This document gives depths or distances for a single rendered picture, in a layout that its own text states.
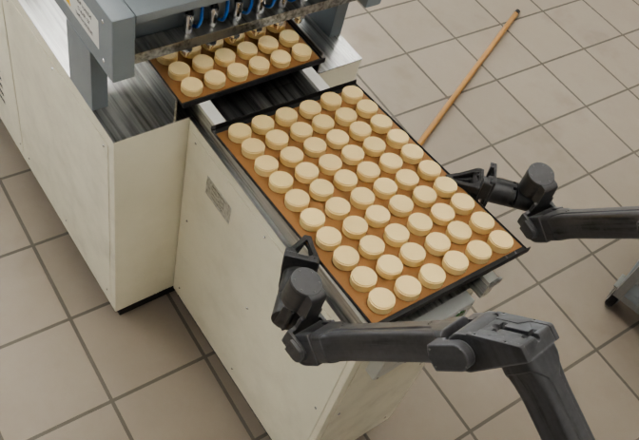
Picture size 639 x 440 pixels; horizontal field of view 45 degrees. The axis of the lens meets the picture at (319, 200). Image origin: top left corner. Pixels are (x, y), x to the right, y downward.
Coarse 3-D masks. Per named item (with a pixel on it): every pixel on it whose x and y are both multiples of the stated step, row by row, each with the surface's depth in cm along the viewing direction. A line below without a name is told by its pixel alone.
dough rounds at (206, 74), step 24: (288, 24) 199; (192, 48) 183; (216, 48) 186; (240, 48) 186; (264, 48) 189; (288, 48) 193; (168, 72) 178; (192, 72) 181; (216, 72) 180; (240, 72) 181; (264, 72) 185; (192, 96) 176
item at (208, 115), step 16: (192, 112) 180; (208, 112) 174; (208, 128) 176; (240, 176) 171; (256, 192) 168; (272, 208) 164; (288, 240) 163; (320, 272) 156; (336, 288) 154; (336, 304) 156; (352, 304) 150; (352, 320) 153
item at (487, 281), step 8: (296, 72) 192; (304, 72) 189; (312, 72) 190; (296, 80) 194; (304, 80) 190; (312, 80) 188; (320, 80) 189; (304, 88) 192; (312, 88) 189; (320, 88) 187; (480, 280) 162; (488, 280) 161; (496, 280) 160; (472, 288) 166; (480, 288) 163; (488, 288) 162; (480, 296) 164
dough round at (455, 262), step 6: (450, 252) 151; (456, 252) 151; (444, 258) 150; (450, 258) 149; (456, 258) 150; (462, 258) 150; (444, 264) 149; (450, 264) 148; (456, 264) 149; (462, 264) 149; (468, 264) 149; (450, 270) 149; (456, 270) 148; (462, 270) 148
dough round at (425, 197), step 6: (420, 186) 162; (426, 186) 163; (414, 192) 161; (420, 192) 161; (426, 192) 161; (432, 192) 162; (414, 198) 161; (420, 198) 160; (426, 198) 160; (432, 198) 161; (420, 204) 160; (426, 204) 160; (432, 204) 161
